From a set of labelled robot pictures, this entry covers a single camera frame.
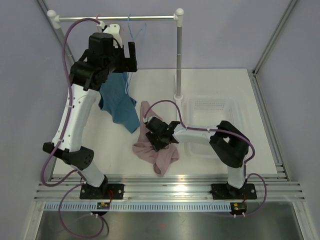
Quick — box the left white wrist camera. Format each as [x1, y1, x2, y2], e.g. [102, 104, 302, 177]
[96, 21, 123, 48]

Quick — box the white slotted cable duct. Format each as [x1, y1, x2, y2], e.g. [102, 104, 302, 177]
[44, 201, 231, 213]

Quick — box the blue plastic hanger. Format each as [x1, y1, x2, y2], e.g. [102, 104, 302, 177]
[124, 13, 147, 95]

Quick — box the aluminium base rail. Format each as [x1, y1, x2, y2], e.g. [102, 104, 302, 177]
[34, 174, 307, 203]

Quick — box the pink tank top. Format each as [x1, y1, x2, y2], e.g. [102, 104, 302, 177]
[132, 101, 179, 177]

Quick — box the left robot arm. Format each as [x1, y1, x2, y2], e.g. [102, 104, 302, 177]
[42, 32, 138, 200]

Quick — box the aluminium frame post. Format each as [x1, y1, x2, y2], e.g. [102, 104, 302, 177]
[252, 0, 300, 77]

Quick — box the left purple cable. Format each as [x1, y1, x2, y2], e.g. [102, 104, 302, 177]
[40, 17, 105, 187]

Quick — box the white plastic basket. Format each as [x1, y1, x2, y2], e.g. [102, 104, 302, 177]
[183, 95, 248, 160]

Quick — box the blue tank top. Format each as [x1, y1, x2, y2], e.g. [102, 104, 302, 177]
[98, 72, 140, 134]

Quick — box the metal clothes rack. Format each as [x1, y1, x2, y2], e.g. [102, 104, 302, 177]
[46, 8, 184, 101]

